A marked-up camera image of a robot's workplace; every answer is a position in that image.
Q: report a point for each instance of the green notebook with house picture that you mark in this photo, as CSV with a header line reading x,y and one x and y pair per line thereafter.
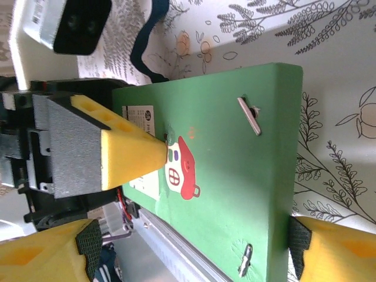
x,y
235,176

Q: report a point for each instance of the navy blue backpack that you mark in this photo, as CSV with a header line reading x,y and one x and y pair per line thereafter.
x,y
141,44

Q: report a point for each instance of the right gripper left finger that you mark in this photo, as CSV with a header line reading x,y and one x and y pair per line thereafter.
x,y
44,258

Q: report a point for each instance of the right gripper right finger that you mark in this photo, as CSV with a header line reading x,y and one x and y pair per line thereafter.
x,y
337,258

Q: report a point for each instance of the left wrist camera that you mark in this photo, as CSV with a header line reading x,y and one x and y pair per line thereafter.
x,y
73,26

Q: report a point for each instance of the aluminium mounting rail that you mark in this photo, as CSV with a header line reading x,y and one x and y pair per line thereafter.
x,y
176,249

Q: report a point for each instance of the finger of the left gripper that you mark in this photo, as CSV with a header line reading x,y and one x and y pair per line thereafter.
x,y
88,152

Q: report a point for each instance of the floral tablecloth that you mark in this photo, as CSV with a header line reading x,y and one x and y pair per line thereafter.
x,y
323,88

